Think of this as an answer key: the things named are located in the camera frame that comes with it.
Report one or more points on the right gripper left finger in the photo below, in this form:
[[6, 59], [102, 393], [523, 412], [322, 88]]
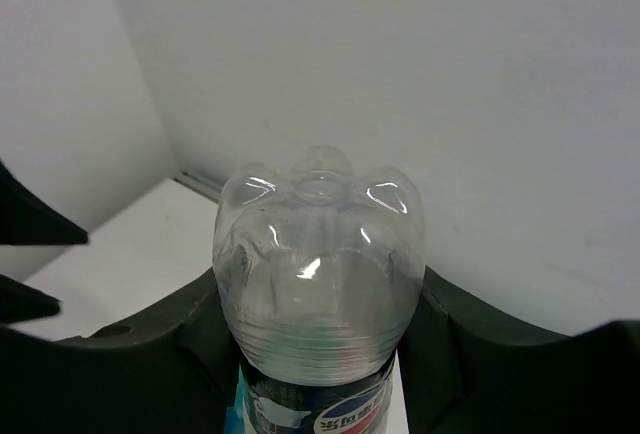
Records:
[[170, 368]]

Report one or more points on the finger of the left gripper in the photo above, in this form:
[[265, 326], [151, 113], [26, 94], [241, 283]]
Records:
[[21, 303], [27, 220]]

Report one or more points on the black label clear bottle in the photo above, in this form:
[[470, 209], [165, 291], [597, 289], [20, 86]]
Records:
[[319, 271]]

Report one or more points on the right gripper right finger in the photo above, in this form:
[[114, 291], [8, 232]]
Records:
[[468, 367]]

